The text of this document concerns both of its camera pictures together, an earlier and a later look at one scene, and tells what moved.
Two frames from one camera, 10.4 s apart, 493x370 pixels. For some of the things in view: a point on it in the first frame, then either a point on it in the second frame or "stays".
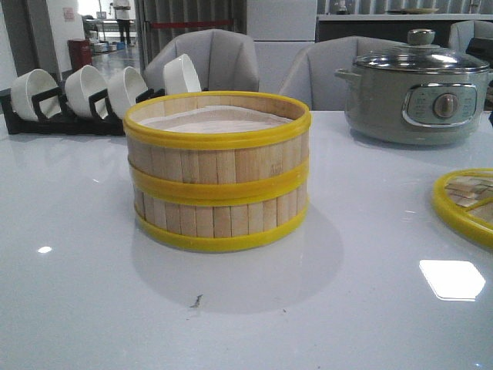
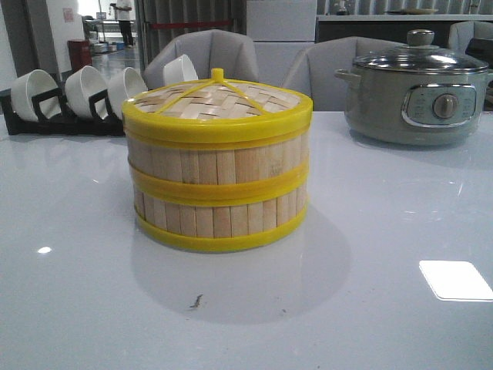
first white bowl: x=25 y=87 stays
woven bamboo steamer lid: x=464 y=200 to x=216 y=113
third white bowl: x=124 y=89 stays
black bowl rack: x=51 y=119 stays
